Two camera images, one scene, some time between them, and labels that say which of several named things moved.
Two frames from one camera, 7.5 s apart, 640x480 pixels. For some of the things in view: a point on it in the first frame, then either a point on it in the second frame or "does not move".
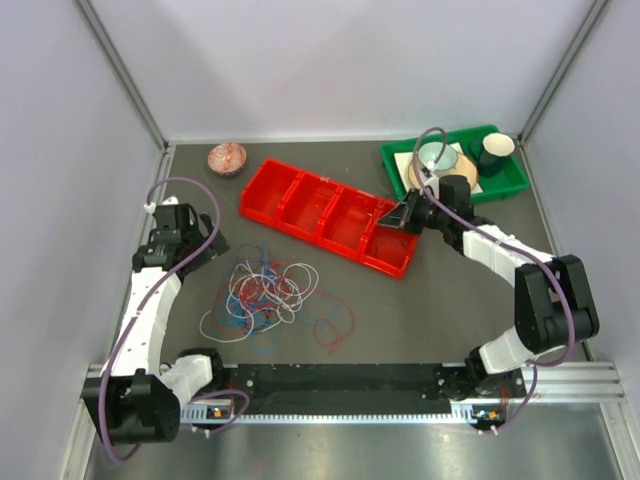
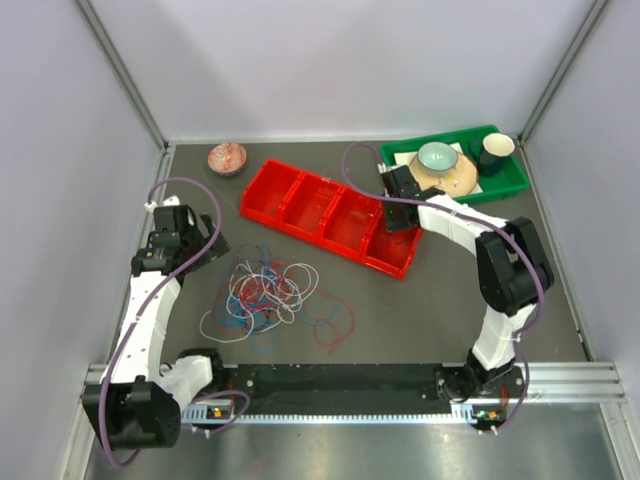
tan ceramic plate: (464, 168) does not move
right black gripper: (398, 218) → (392, 225)
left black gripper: (207, 225) does not move
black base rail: (346, 388) does not move
